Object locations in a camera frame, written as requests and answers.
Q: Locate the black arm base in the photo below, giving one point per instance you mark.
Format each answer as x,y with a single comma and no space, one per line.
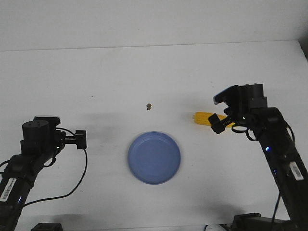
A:
255,222
48,227

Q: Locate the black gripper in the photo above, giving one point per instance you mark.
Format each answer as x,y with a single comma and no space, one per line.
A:
78,138
219,125

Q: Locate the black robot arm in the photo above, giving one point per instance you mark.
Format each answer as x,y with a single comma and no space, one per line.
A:
42,141
247,107

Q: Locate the yellow corn cob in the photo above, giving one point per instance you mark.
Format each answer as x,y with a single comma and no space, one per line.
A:
201,118

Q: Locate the small brown table mark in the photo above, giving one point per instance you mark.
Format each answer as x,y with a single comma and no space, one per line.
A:
149,106

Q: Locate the blue round plate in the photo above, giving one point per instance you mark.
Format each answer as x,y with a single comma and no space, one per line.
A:
154,157

